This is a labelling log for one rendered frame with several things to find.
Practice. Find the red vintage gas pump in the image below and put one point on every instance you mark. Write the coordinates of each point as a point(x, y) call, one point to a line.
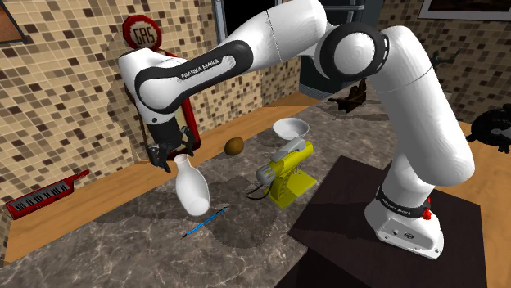
point(141, 34)

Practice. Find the grey framed wall picture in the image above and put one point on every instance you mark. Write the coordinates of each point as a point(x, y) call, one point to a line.
point(463, 12)

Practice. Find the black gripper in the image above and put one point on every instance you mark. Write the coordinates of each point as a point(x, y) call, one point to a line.
point(165, 133)

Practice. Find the white ceramic vase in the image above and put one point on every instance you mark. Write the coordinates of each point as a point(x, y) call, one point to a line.
point(191, 187)

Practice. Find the dark brown figure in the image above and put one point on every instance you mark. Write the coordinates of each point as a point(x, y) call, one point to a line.
point(351, 97)

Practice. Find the brown kiwi fruit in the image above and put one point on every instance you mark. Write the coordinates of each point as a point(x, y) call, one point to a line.
point(234, 146)

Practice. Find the yellow stand mixer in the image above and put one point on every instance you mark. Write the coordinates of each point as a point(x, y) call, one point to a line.
point(285, 175)

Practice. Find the white bowl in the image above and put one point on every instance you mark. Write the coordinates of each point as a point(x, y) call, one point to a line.
point(290, 128)

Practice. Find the blue pen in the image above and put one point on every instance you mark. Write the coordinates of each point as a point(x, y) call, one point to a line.
point(205, 222)

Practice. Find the dark framed wall picture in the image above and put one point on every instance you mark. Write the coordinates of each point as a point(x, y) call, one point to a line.
point(10, 24)

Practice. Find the red keytar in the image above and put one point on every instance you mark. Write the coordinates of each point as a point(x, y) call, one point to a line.
point(40, 196)

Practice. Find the dark wall ornament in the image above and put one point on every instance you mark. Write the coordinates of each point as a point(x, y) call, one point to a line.
point(441, 60)

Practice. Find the dark robot stand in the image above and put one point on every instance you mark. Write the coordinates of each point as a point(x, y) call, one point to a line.
point(343, 235)

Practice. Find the black turtle figure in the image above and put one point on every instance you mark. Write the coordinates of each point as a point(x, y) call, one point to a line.
point(489, 125)

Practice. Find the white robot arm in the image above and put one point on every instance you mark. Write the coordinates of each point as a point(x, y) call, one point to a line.
point(419, 119)

